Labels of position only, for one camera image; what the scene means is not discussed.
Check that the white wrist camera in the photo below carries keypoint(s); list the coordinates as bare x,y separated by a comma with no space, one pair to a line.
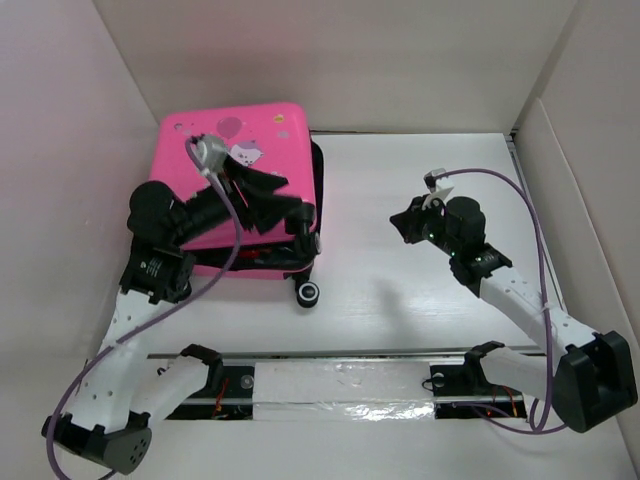
208,153
439,186

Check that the pink hard-shell suitcase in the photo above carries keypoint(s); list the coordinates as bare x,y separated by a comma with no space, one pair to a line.
275,139

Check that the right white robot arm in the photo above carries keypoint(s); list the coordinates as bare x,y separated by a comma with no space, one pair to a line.
587,375

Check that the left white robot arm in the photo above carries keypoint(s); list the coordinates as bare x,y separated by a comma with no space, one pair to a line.
239,220

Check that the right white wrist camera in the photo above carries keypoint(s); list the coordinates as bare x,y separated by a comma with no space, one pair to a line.
439,186

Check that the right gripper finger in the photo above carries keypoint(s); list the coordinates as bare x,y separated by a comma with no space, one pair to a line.
412,233
407,219

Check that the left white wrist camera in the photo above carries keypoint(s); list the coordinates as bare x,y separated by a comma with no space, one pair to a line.
208,153

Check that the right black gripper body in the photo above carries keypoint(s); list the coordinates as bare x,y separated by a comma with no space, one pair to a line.
434,232

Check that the metal base rail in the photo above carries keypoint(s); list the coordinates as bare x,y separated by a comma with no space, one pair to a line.
230,397

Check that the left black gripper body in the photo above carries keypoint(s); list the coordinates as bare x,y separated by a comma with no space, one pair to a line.
208,209

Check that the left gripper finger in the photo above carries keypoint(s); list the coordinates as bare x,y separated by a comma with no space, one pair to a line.
250,183
263,212

